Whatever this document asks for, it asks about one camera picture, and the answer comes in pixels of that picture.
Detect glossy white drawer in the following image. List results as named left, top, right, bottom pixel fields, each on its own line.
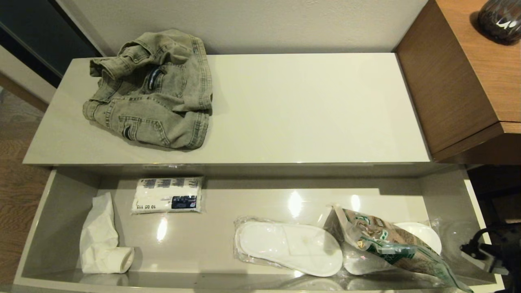
left=12, top=164, right=506, bottom=293

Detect faded denim shorts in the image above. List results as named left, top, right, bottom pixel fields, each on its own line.
left=83, top=29, right=213, bottom=151

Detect green printed snack bag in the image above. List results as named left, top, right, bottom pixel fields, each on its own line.
left=324, top=205, right=475, bottom=293

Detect glossy white cabinet body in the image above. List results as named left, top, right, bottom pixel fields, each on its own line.
left=22, top=53, right=431, bottom=166

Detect white slipper in clear wrap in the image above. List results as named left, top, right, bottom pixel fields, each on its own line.
left=343, top=221, right=443, bottom=276
left=234, top=216, right=344, bottom=278

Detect blue and white tissue pack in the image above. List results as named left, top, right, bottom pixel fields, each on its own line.
left=131, top=177, right=203, bottom=214

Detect white crumpled cloth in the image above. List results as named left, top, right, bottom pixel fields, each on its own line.
left=79, top=192, right=135, bottom=275

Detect brown wooden desk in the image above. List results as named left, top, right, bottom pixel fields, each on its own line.
left=395, top=0, right=521, bottom=165

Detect dark glass jar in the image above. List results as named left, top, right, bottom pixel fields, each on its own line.
left=478, top=0, right=521, bottom=45

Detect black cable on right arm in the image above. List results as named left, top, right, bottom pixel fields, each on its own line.
left=460, top=227, right=502, bottom=255

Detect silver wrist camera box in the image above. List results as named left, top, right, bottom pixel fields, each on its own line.
left=462, top=249, right=495, bottom=270

